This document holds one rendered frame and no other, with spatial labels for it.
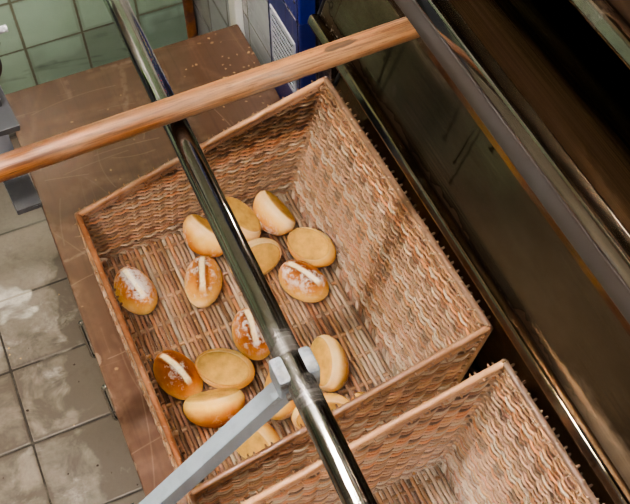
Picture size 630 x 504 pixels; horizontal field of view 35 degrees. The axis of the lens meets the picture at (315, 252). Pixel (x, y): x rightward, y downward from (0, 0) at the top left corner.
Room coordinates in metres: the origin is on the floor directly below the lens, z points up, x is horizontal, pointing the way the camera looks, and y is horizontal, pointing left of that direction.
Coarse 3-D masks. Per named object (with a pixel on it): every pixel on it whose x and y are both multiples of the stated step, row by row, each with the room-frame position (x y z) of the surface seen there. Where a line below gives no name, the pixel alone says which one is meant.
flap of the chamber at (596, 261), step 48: (480, 0) 0.75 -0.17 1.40; (528, 0) 0.76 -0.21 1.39; (432, 48) 0.70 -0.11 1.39; (528, 48) 0.69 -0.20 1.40; (576, 48) 0.69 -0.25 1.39; (480, 96) 0.62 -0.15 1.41; (528, 96) 0.62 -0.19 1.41; (576, 96) 0.63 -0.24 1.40; (624, 96) 0.63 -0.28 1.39; (576, 144) 0.56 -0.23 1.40; (624, 144) 0.57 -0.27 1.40; (624, 192) 0.51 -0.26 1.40; (576, 240) 0.47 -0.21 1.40; (624, 288) 0.41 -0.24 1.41
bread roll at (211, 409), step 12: (192, 396) 0.72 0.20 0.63; (204, 396) 0.71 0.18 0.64; (216, 396) 0.71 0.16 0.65; (228, 396) 0.71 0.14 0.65; (240, 396) 0.71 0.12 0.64; (192, 408) 0.69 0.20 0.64; (204, 408) 0.69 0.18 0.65; (216, 408) 0.69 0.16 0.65; (228, 408) 0.69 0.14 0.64; (240, 408) 0.70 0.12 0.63; (192, 420) 0.68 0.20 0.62; (204, 420) 0.68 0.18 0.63; (216, 420) 0.68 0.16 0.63; (228, 420) 0.68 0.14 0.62
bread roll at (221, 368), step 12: (216, 348) 0.80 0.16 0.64; (204, 360) 0.78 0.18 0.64; (216, 360) 0.77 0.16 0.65; (228, 360) 0.77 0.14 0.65; (240, 360) 0.77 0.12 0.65; (204, 372) 0.76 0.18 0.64; (216, 372) 0.76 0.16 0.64; (228, 372) 0.76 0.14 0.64; (240, 372) 0.75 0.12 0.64; (252, 372) 0.76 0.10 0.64; (216, 384) 0.74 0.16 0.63; (228, 384) 0.74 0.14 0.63; (240, 384) 0.74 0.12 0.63
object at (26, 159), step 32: (384, 32) 0.92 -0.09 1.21; (416, 32) 0.93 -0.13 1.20; (288, 64) 0.87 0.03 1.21; (320, 64) 0.88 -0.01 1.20; (192, 96) 0.82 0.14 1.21; (224, 96) 0.82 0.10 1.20; (96, 128) 0.77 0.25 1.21; (128, 128) 0.78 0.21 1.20; (0, 160) 0.73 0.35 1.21; (32, 160) 0.73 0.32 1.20
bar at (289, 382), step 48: (144, 48) 0.93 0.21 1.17; (192, 144) 0.77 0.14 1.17; (240, 240) 0.63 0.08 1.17; (240, 288) 0.58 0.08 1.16; (288, 336) 0.51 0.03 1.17; (288, 384) 0.46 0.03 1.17; (240, 432) 0.44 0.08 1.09; (336, 432) 0.40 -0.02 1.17; (192, 480) 0.42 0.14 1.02; (336, 480) 0.36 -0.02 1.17
